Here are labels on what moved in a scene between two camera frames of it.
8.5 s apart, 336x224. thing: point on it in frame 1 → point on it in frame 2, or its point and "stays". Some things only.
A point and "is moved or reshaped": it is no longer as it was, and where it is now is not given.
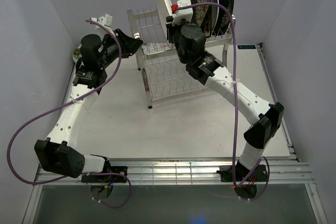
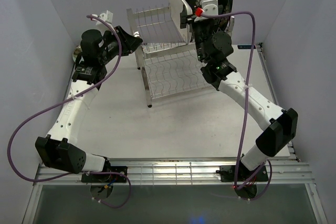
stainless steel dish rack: [166, 74] stays
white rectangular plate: [164, 7] is moved or reshaped
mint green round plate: [76, 53] stays
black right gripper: [170, 28] → [184, 17]
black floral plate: [223, 24] stays
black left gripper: [128, 45] stays
